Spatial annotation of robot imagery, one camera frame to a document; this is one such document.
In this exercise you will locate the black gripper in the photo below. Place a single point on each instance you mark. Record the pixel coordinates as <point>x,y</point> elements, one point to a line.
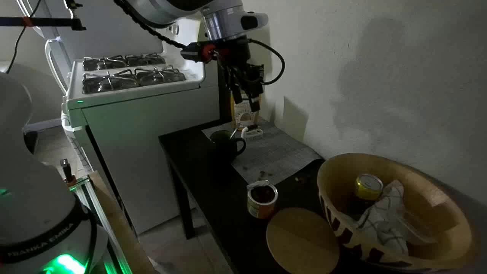
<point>238,55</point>

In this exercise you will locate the orange white mango packet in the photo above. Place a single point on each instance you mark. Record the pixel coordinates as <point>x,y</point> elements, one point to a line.
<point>243,118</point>

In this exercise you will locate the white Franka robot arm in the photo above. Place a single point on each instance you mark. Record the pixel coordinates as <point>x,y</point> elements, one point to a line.
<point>36,203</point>

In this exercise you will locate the zebra pattern wooden bowl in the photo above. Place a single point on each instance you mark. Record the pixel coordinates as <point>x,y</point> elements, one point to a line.
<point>447,229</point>

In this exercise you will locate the small white black device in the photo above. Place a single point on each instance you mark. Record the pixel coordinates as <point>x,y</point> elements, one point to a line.
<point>253,130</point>

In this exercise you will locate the white spoon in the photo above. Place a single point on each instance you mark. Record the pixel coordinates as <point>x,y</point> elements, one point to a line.
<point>235,133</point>

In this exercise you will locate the dark mug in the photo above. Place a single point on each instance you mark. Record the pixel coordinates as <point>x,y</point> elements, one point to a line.
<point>226,150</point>

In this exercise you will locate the grey woven placemat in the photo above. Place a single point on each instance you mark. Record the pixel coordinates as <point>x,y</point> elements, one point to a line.
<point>276,154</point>

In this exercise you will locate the black table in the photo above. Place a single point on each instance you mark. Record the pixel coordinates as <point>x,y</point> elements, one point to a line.
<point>229,203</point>

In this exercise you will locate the white stove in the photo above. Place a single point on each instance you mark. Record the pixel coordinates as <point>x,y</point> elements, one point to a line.
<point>147,147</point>

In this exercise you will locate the yellow lid can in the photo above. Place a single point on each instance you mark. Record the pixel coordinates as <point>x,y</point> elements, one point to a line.
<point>369,186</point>

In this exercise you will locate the round wooden disc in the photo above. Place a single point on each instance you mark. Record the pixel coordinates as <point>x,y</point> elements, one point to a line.
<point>304,241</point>

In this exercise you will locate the wooden bench board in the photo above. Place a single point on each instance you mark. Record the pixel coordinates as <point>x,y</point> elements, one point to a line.
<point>120,229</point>

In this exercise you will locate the crumpled white cloth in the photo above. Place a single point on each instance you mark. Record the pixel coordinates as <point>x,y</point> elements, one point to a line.
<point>389,218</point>

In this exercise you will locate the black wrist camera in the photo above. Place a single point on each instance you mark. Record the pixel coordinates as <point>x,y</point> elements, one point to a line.
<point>200,52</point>

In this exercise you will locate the green lit aluminium rail frame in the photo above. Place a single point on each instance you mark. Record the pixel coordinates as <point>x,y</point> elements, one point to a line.
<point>94,203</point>

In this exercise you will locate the black camera boom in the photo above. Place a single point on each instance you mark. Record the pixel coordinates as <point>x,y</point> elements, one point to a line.
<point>40,22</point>

